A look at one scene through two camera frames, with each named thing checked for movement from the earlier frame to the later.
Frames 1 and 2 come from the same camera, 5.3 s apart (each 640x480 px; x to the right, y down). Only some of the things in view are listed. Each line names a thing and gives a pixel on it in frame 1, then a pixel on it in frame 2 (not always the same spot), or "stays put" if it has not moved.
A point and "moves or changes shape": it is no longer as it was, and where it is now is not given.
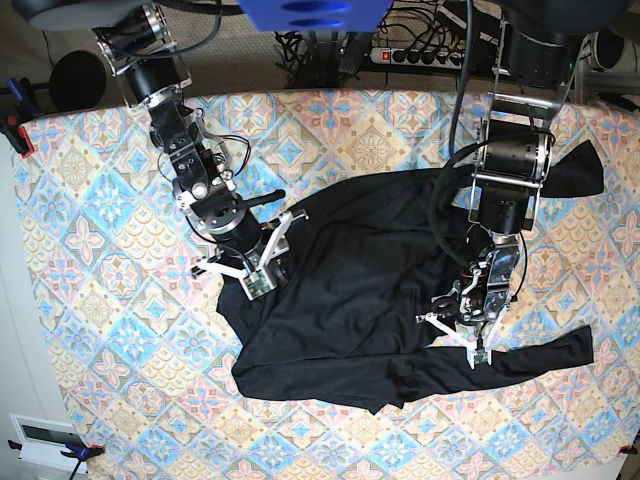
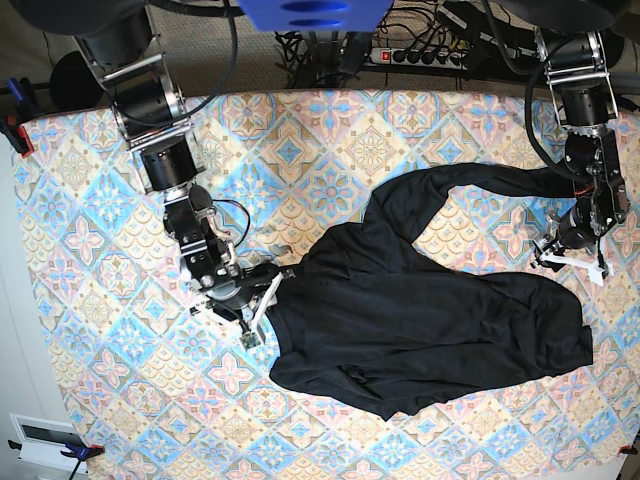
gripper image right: [466, 302] to [573, 231]
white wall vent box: [42, 441] stays put
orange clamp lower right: [628, 449] stays put
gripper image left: [225, 219] to [239, 297]
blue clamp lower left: [81, 454] stays put
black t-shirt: [353, 318] moves or changes shape
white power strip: [419, 58] stays put
